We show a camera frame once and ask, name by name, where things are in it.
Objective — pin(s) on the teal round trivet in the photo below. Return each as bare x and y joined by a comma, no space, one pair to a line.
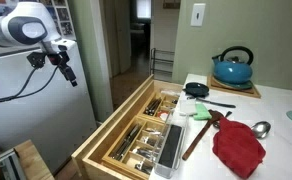
242,86

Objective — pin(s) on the green sponge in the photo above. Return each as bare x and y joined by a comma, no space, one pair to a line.
202,112

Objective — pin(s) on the wooden spoon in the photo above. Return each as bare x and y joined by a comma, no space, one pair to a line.
199,136

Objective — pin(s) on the photo collage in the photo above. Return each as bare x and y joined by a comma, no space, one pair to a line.
64,18

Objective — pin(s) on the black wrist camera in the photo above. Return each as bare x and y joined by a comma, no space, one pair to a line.
36,59

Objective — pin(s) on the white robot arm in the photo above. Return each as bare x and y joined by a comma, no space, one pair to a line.
6,26

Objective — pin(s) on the wooden drawer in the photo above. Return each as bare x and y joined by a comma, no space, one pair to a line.
96,146

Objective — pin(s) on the grey metal rail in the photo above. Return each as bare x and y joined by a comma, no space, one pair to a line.
11,165

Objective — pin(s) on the wooden cutlery organizer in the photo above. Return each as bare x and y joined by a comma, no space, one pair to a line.
142,124

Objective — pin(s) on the black metal rack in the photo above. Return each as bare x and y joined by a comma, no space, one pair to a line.
151,61

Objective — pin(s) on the wooden block table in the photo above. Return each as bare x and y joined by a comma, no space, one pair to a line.
32,161

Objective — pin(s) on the black pad in holder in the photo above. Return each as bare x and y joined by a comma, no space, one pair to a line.
170,146

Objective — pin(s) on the large metal spoon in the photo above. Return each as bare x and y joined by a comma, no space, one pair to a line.
261,129

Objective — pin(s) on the square wooden trivet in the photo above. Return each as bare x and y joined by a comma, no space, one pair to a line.
219,88

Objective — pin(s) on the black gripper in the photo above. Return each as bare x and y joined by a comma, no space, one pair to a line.
57,58

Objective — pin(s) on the small black dish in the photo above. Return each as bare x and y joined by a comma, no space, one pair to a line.
196,89

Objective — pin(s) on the red cloth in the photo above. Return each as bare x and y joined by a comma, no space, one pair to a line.
237,148

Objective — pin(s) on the clear plastic sponge holder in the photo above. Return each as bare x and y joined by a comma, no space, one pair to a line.
182,133

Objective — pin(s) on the white refrigerator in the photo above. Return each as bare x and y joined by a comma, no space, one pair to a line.
36,126

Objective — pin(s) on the teal kettle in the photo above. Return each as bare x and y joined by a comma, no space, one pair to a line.
232,70

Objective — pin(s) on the white light switch plate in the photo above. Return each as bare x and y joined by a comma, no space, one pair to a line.
198,14

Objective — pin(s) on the white sponge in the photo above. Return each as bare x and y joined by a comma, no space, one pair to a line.
187,107

